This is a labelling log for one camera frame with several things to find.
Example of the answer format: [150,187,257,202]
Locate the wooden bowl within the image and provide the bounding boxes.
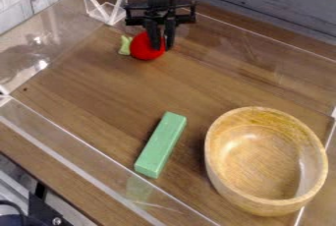
[204,106,328,217]

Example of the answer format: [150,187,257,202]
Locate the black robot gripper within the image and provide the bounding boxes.
[124,1,197,50]

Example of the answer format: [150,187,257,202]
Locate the green rectangular block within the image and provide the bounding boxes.
[133,112,186,179]

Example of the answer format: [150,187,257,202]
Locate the clear acrylic barrier wall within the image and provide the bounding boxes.
[0,0,336,226]

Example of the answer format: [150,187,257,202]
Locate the black cable and equipment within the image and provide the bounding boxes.
[0,198,74,226]

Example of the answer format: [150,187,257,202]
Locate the red plush tomato toy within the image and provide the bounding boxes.
[118,31,165,61]

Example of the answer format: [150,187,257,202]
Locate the clear acrylic corner bracket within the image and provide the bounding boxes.
[84,0,126,26]

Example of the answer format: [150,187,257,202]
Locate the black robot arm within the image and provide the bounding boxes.
[124,0,197,50]

